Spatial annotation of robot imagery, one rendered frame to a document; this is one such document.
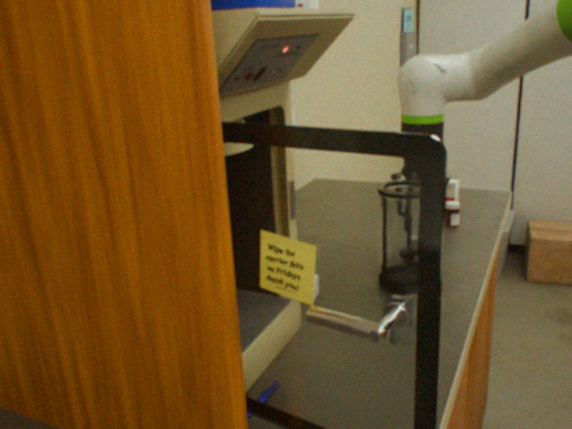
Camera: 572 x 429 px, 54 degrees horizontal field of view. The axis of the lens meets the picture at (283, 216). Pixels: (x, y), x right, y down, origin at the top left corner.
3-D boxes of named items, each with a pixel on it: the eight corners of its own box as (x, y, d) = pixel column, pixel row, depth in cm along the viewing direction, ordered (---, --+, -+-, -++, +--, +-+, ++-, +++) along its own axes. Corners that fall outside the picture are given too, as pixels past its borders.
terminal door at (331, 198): (225, 399, 80) (197, 119, 67) (433, 486, 63) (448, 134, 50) (222, 403, 79) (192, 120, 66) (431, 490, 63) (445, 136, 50)
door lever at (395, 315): (328, 306, 63) (327, 286, 62) (407, 327, 58) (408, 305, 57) (302, 328, 59) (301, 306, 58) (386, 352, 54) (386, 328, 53)
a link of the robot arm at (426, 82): (388, 54, 122) (414, 56, 112) (438, 51, 125) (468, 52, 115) (387, 119, 126) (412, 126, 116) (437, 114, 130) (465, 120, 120)
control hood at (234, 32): (176, 104, 66) (166, 14, 63) (291, 77, 93) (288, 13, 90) (263, 105, 61) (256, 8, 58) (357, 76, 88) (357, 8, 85)
